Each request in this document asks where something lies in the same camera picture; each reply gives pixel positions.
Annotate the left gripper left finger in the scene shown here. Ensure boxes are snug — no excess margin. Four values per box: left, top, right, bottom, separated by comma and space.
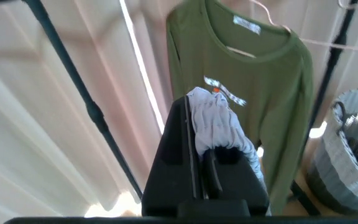
141, 95, 203, 218

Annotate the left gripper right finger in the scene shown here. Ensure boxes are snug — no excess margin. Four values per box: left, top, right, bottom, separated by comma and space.
202, 146, 270, 218

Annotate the pale grey garment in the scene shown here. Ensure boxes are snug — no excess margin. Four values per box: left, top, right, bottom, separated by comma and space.
185, 86, 272, 216

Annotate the green printed sleeveless shirt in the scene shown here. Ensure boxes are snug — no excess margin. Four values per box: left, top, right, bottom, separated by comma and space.
165, 0, 315, 216

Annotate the pink clothes hanger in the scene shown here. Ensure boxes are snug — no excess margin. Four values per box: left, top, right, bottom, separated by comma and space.
299, 0, 358, 53
226, 0, 292, 59

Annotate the white laundry basket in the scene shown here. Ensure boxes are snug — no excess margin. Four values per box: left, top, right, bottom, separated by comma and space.
305, 86, 358, 216

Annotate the black clothes rack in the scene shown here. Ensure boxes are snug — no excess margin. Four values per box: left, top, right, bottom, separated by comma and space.
0, 0, 358, 217

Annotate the beige curtain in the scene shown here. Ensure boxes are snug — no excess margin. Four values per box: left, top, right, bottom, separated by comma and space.
0, 0, 358, 218

